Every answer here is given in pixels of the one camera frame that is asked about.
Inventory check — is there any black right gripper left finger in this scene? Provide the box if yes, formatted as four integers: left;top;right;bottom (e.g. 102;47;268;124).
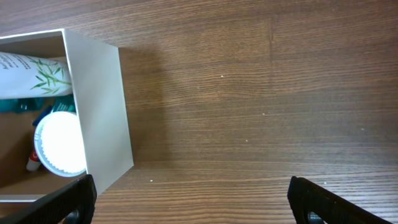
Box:
1;174;97;224

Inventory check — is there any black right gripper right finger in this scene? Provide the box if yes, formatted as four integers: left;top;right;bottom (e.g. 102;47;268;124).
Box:
287;176;390;224

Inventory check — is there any cotton swab tub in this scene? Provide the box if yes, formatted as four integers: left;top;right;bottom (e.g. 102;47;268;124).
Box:
34;111;87;177

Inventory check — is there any white square container box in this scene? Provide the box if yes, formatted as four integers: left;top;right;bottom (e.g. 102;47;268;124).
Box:
1;29;134;194

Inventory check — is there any blue disposable razor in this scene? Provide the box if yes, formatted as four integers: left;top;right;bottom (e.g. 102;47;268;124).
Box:
32;105;52;126

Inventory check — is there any blue mouthwash bottle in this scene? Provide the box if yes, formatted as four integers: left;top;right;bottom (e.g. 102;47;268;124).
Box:
1;98;44;113

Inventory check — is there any white lotion tube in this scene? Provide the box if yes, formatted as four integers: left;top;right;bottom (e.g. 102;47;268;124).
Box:
1;52;73;100

